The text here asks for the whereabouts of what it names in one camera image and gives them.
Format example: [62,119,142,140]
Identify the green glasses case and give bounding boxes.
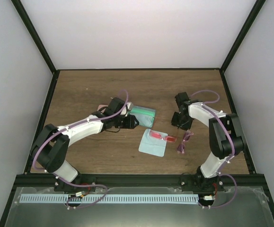
[129,106,156,119]

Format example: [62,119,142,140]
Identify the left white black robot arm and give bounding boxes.
[30,97,139,191]

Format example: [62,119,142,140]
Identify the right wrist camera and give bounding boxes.
[175,92,190,107]

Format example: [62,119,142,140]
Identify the pink glasses case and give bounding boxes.
[97,105,108,112]

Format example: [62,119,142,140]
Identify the light blue cleaning cloth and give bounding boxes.
[135,114,154,128]
[138,129,167,157]

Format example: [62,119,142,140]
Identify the clear acrylic front panel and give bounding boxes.
[6,187,274,227]

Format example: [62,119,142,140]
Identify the red lens sunglasses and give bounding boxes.
[149,130,177,143]

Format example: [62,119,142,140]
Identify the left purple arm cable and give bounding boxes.
[33,89,108,210]

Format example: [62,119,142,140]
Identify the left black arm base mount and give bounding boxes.
[54,174,96,193]

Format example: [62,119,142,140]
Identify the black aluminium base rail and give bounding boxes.
[13,174,267,188]

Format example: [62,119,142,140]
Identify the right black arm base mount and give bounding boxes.
[179,175,220,193]

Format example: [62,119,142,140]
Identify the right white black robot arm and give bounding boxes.
[171,99,247,191]

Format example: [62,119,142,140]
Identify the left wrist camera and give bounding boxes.
[124,102,134,112]

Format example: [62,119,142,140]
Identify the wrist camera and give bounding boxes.
[175,92,190,107]
[124,102,134,112]

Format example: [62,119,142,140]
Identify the purple frame sunglasses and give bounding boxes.
[177,130,194,155]

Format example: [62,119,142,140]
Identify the light blue slotted cable duct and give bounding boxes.
[19,194,199,205]

